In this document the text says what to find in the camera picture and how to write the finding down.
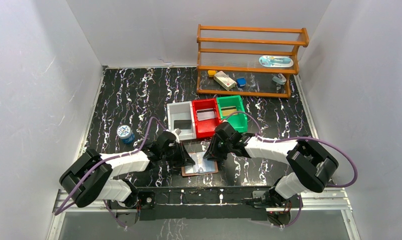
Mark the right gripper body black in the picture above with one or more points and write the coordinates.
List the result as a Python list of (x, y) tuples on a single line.
[(225, 149)]

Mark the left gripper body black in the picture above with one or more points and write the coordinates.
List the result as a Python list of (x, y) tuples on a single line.
[(180, 157)]

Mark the brown leather card holder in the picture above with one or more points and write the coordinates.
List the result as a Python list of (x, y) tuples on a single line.
[(202, 166)]

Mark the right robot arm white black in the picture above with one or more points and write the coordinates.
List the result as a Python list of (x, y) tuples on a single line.
[(312, 165)]

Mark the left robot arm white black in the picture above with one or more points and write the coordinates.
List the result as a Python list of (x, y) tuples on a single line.
[(93, 177)]

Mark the gold card in green bin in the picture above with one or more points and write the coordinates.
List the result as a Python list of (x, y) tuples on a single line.
[(226, 111)]

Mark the white card in red bin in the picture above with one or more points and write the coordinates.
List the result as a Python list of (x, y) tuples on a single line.
[(205, 114)]

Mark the black card in white bin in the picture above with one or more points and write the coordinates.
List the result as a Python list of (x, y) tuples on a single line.
[(182, 124)]

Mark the red plastic bin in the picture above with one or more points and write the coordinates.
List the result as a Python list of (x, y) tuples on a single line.
[(205, 129)]

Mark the green plastic bin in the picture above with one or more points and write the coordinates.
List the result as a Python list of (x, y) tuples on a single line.
[(237, 119)]

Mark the blue patterned can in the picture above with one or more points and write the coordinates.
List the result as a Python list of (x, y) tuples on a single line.
[(125, 134)]

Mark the white plastic bin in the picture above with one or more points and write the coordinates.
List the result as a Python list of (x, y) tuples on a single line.
[(180, 116)]

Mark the white cardboard box on shelf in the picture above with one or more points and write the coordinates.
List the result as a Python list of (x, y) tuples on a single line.
[(224, 80)]

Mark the small blue block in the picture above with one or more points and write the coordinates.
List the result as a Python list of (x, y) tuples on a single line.
[(241, 82)]

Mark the small yellow block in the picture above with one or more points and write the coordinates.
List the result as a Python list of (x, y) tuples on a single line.
[(211, 73)]

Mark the wooden orange shelf rack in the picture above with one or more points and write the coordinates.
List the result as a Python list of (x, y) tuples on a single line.
[(236, 50)]

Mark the light blue tape dispenser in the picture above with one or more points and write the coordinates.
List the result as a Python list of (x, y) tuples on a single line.
[(279, 79)]

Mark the teal packaged tool on shelf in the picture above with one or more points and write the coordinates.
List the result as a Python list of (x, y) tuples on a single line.
[(271, 61)]

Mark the black metal base frame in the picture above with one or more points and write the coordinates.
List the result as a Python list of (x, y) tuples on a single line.
[(224, 202)]

